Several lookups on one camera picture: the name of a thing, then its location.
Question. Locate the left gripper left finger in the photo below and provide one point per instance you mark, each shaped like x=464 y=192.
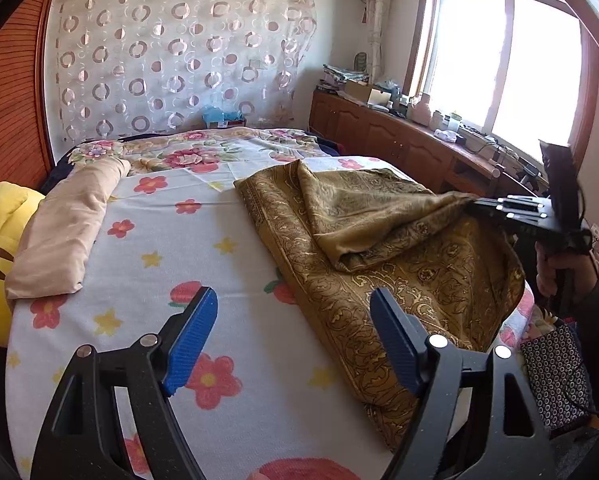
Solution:
x=81 y=435

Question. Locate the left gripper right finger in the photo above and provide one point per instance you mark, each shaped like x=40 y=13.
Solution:
x=476 y=417

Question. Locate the golden brown patterned scarf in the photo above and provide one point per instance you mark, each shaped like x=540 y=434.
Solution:
x=336 y=236

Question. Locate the right forearm grey sleeve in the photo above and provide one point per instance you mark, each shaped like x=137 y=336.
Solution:
x=585 y=311

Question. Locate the white plastic jug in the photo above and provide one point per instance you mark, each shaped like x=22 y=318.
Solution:
x=421 y=111

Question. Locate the white floral bed sheet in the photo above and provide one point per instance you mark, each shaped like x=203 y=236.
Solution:
x=265 y=400

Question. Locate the beige pillow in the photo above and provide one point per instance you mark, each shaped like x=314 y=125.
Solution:
x=57 y=241

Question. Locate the wooden sideboard cabinet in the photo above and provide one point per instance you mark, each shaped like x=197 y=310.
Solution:
x=440 y=166

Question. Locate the cardboard box on cabinet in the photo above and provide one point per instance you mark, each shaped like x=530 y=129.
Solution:
x=366 y=94

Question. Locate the stack of papers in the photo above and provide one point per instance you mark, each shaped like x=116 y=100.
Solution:
x=338 y=77

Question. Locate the wooden headboard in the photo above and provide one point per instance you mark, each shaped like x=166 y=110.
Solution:
x=25 y=147

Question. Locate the blue tissue box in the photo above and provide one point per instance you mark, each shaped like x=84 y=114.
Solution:
x=216 y=118

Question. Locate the window with wooden frame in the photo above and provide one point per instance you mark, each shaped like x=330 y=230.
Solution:
x=522 y=71

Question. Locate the circle patterned wall curtain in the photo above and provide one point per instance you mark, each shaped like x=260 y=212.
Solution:
x=125 y=67

